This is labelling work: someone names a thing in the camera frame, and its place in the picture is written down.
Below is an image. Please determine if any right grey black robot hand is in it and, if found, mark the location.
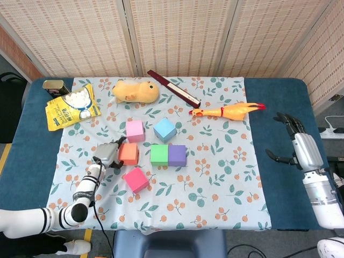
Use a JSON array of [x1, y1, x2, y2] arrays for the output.
[[265, 112, 325, 173]]

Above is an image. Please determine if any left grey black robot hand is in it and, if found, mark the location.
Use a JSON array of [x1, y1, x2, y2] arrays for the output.
[[92, 136, 127, 169]]

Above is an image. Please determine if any orange foam cube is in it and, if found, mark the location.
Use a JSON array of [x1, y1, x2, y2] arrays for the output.
[[118, 142, 140, 166]]

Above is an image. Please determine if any light pink foam cube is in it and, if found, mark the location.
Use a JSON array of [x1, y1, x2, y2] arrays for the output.
[[125, 120, 146, 144]]

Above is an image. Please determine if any green foam cube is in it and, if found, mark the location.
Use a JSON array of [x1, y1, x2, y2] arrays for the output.
[[150, 144, 169, 167]]

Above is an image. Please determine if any light blue foam cube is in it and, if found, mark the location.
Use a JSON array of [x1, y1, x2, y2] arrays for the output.
[[153, 118, 177, 144]]

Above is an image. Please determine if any purple foam cube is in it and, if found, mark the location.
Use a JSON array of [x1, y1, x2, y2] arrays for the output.
[[168, 145, 188, 167]]

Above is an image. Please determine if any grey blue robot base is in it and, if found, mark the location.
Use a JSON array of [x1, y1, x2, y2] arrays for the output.
[[111, 230, 228, 258]]

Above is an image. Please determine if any white power strip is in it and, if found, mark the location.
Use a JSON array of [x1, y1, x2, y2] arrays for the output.
[[318, 126, 344, 139]]

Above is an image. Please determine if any magenta foam cube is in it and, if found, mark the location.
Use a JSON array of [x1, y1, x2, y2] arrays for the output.
[[123, 167, 150, 195]]

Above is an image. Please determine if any blue felt table cover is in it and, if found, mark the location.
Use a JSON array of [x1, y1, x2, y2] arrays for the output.
[[0, 77, 334, 232]]

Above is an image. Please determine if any yellow marshmallow snack bag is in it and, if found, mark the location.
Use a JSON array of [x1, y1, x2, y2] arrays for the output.
[[45, 83, 102, 132]]

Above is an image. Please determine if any yellow plush animal toy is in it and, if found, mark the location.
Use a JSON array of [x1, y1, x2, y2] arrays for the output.
[[112, 79, 160, 104]]

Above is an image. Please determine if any yellow rubber chicken toy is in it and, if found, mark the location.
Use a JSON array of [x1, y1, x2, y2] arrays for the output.
[[188, 102, 266, 121]]

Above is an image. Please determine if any olive metal tin can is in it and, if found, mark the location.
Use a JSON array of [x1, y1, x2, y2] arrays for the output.
[[42, 80, 73, 98]]

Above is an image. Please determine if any dark red folded fan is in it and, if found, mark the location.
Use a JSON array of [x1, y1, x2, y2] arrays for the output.
[[147, 69, 202, 109]]

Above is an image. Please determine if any white shoe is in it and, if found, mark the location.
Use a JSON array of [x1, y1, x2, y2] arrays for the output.
[[63, 240, 92, 255]]

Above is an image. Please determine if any floral print tablecloth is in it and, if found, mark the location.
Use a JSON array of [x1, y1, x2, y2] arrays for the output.
[[42, 76, 272, 232]]

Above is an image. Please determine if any black chair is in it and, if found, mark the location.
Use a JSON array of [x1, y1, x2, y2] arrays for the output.
[[0, 71, 27, 145]]

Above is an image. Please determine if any black trouser leg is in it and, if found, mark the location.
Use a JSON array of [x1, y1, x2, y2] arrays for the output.
[[0, 233, 67, 256]]

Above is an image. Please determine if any beige woven folding screen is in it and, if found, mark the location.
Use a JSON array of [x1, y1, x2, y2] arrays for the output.
[[0, 0, 344, 113]]

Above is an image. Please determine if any white charger cable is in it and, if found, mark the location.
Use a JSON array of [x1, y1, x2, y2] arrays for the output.
[[324, 115, 344, 130]]

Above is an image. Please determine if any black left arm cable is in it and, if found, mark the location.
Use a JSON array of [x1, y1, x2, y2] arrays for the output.
[[91, 155, 115, 258]]

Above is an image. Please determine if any black floor cable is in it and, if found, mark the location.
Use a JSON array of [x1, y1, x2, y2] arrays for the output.
[[228, 243, 272, 258]]

